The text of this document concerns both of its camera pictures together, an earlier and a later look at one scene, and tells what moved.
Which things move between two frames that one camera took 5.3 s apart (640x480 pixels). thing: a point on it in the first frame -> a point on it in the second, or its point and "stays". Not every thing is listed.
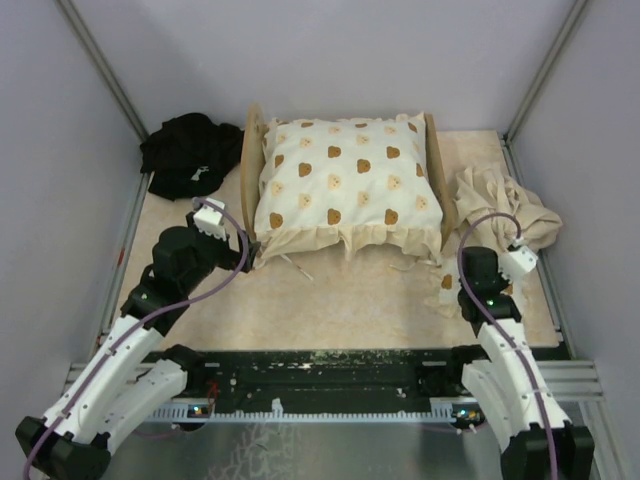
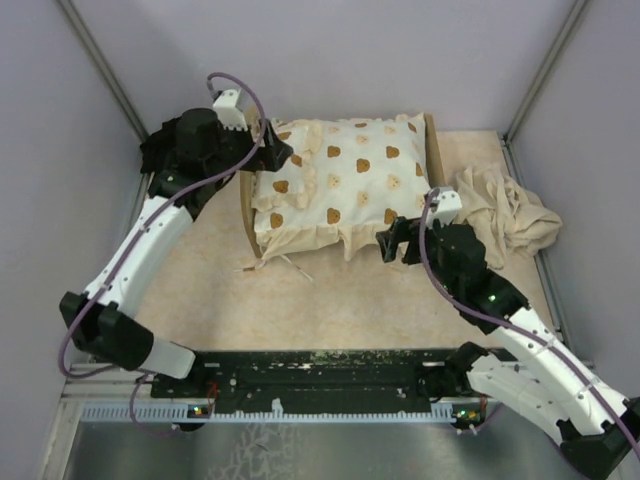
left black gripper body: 233,257 -> 263,158
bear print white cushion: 367,186 stays
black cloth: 188,155 stays
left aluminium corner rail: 96,55 stays
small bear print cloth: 442,286 -> 295,182
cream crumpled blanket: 497,211 stays
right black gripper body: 504,282 -> 406,230
